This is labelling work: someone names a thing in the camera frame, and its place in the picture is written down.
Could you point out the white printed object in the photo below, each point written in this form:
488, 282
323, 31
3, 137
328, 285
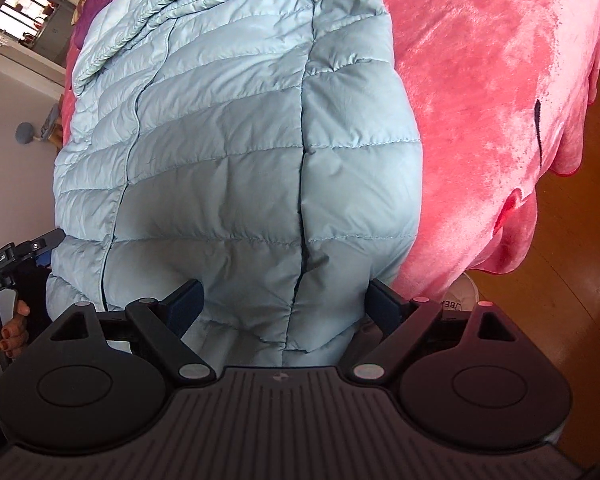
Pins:
460, 296

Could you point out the pink plush blanket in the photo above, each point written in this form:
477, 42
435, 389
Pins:
480, 85

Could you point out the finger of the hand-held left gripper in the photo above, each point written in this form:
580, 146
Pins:
37, 245

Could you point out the light blue puffer jacket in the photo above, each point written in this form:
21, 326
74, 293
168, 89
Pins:
230, 160

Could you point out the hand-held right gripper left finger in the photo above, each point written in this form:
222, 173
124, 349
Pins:
186, 307

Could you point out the round grey wall fixture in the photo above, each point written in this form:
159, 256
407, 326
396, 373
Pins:
24, 133

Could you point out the open doorway with window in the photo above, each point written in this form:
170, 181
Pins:
22, 15

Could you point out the person's left hand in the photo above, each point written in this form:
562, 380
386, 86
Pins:
12, 332

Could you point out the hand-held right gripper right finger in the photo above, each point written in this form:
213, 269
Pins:
382, 305

